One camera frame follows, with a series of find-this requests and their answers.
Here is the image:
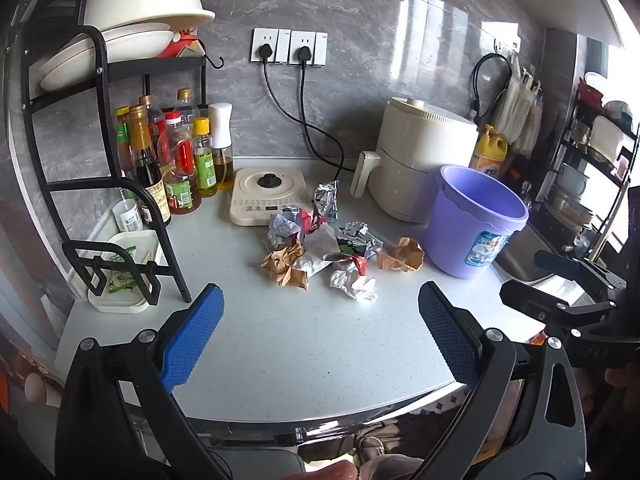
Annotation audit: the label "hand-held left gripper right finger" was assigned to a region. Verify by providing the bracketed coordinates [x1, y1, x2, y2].
[410, 281, 587, 480]

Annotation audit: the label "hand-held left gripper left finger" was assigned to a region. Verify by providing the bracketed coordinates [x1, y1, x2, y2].
[55, 282, 231, 480]

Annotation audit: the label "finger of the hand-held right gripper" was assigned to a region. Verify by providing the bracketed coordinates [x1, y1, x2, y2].
[500, 280, 618, 333]
[534, 250, 628, 288]

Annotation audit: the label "brown paper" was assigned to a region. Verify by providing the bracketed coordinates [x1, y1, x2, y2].
[376, 237, 425, 273]
[260, 243, 310, 291]

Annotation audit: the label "purple plastic bucket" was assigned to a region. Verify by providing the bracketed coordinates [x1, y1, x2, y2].
[425, 164, 529, 280]

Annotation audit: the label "small white paper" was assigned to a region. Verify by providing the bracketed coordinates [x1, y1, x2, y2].
[328, 269, 379, 303]

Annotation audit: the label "silver green wrapper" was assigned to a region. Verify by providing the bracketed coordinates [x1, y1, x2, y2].
[336, 221, 385, 261]

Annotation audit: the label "silver red wrapper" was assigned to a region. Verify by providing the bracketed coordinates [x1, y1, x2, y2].
[268, 205, 313, 251]

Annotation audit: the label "large white paper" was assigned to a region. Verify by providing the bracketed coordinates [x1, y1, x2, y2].
[292, 224, 341, 277]

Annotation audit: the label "person's right hand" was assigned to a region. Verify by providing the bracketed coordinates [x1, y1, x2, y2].
[602, 367, 640, 401]

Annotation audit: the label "stainless steel sink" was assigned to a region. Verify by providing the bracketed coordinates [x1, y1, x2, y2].
[495, 225, 583, 283]

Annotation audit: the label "stacked metal pots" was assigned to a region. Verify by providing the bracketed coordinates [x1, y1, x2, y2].
[547, 185, 596, 226]

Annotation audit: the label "white plastic tray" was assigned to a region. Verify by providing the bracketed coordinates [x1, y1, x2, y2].
[87, 230, 163, 314]

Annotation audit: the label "white enamel bowl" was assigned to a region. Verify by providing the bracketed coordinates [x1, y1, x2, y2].
[557, 162, 588, 196]

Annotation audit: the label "green packet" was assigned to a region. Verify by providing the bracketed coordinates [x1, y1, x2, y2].
[107, 245, 141, 293]

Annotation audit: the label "black storage shelf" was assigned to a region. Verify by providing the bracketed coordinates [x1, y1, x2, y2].
[530, 77, 640, 261]

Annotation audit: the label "small white bottle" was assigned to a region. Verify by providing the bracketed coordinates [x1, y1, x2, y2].
[112, 199, 144, 232]

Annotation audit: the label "white storage container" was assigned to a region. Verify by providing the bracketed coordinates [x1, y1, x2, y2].
[590, 116, 626, 158]

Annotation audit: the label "yellow detergent bottle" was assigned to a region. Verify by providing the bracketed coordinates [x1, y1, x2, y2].
[469, 124, 510, 179]

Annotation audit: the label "red cap oil bottle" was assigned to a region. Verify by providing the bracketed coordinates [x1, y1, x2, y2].
[162, 111, 202, 215]

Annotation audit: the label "cream induction cooker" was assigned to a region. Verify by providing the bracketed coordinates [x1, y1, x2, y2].
[229, 167, 321, 227]

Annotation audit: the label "dark soy sauce bottle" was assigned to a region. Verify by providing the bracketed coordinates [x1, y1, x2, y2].
[127, 105, 172, 228]

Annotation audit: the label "green label bottle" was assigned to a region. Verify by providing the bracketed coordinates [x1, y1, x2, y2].
[192, 117, 220, 198]

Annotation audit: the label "hanging plastic bags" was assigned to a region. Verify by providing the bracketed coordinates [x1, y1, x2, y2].
[492, 55, 546, 156]

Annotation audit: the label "cream air fryer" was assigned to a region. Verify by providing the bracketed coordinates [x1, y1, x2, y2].
[349, 96, 480, 223]

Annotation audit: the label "red bowl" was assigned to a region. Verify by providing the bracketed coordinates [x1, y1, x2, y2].
[577, 79, 608, 108]

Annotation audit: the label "white top oil sprayer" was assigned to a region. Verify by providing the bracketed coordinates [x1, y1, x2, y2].
[208, 102, 236, 191]

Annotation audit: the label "yellow cap sauce bottle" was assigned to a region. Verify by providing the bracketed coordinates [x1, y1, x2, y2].
[116, 106, 136, 171]

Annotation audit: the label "brown cap bottle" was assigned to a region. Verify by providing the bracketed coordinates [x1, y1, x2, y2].
[139, 95, 166, 161]

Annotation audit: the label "clear gold cap bottle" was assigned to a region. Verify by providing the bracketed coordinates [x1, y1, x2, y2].
[175, 88, 201, 126]

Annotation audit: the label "black dish rack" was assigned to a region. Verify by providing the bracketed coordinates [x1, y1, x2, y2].
[20, 25, 223, 306]

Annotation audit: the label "red packet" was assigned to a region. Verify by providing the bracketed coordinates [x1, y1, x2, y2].
[160, 29, 207, 58]

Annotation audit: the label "cream plastic basin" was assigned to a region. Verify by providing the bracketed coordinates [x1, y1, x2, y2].
[83, 0, 217, 31]

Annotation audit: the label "hanging black cable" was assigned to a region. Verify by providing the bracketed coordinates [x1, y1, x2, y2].
[471, 52, 513, 126]

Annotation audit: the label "black power cable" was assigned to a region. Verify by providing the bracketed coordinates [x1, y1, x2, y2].
[295, 46, 351, 196]
[256, 44, 358, 167]

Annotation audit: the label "white wall socket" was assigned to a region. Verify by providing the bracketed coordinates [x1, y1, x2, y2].
[251, 27, 291, 65]
[289, 30, 329, 67]

